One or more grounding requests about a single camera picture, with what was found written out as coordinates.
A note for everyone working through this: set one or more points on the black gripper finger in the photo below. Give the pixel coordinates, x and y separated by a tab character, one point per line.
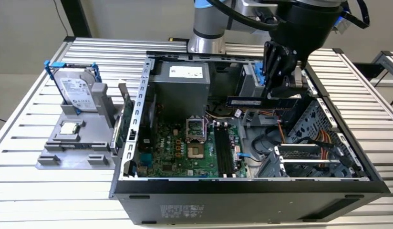
271	66
288	83

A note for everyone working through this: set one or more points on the green RAM stick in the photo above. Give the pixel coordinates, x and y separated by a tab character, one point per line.
244	102

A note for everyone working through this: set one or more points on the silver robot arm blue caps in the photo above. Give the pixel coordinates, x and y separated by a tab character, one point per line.
206	23

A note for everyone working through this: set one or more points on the black RAM slot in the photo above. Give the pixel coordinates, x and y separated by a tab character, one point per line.
223	150
227	150
219	150

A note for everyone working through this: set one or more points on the blue plastic drive latch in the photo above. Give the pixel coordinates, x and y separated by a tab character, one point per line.
259	74

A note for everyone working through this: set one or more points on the grey metal drive cage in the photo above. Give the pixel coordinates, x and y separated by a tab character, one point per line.
247	81

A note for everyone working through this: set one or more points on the round black fan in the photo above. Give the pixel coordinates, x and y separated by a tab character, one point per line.
220	111

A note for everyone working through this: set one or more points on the perforated metal disk bay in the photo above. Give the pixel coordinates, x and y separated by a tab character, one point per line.
299	152

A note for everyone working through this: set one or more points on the metal slat side table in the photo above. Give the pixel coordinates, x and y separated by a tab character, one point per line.
391	62

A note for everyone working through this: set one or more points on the grey power supply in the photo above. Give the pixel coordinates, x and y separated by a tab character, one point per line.
180	95

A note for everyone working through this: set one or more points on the CPU socket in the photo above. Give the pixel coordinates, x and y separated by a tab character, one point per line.
196	151

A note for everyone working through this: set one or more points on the green graphics card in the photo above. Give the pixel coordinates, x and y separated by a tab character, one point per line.
130	112

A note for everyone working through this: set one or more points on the green motherboard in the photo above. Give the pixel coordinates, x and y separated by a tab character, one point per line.
164	152

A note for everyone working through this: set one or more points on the black open PC case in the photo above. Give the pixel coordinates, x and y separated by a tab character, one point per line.
215	205

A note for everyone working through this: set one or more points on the hard disk in blue carrier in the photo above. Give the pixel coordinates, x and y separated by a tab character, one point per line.
74	90

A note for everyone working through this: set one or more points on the grey parts rack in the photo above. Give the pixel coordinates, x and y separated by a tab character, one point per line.
88	133

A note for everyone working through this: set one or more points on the silver CPU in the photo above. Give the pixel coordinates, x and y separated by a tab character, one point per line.
67	129

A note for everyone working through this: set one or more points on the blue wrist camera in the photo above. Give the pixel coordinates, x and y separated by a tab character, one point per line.
340	22

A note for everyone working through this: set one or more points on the black vertical post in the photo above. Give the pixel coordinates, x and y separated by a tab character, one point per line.
78	19

